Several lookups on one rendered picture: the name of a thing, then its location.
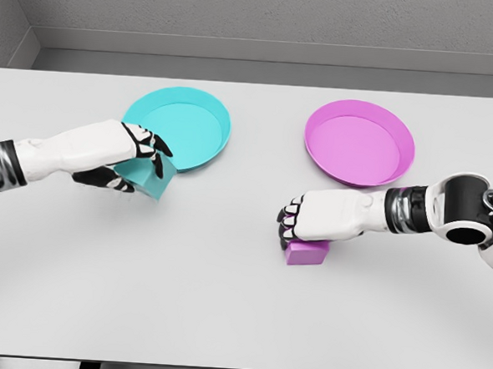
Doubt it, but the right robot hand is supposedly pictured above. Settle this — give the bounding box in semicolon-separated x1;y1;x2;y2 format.
274;184;352;254

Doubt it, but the cyan block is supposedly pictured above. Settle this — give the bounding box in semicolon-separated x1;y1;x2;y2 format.
112;150;178;203

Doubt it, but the magenta plate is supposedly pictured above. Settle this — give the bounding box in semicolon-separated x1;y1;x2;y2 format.
301;96;419;191

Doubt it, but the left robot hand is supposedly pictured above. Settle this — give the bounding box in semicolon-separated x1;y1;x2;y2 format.
59;117;175;196

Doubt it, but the magenta block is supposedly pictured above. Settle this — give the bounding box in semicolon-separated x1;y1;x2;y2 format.
283;237;332;268

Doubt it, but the cyan plate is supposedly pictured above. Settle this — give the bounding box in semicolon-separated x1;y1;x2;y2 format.
118;83;235;177

